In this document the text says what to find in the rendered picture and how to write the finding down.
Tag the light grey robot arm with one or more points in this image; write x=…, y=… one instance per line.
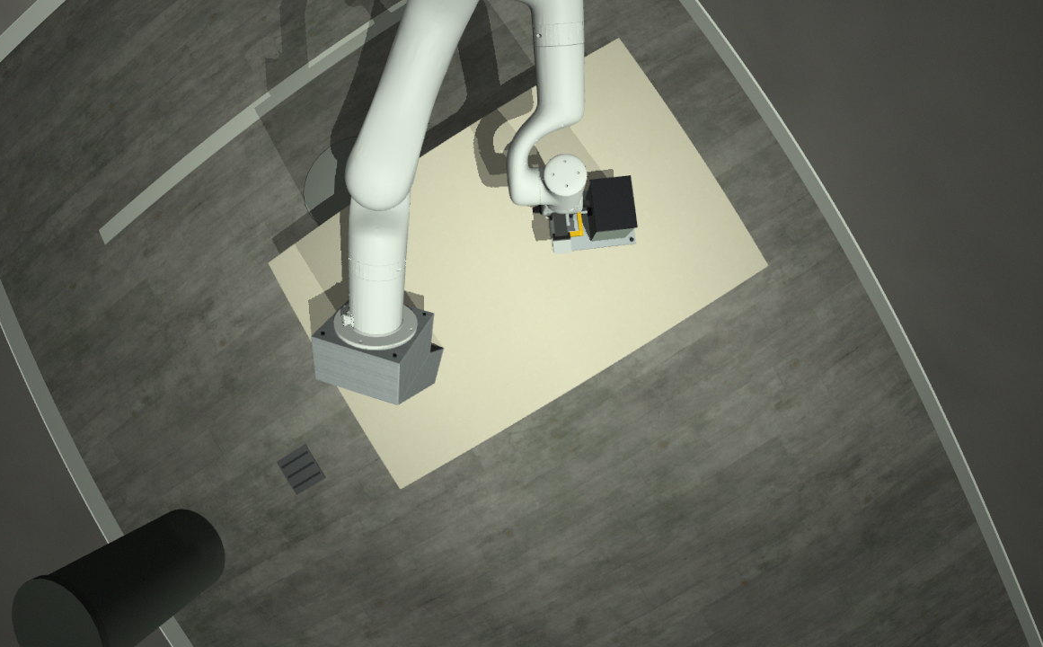
x=382, y=164

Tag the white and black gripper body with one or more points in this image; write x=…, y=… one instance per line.
x=547, y=212

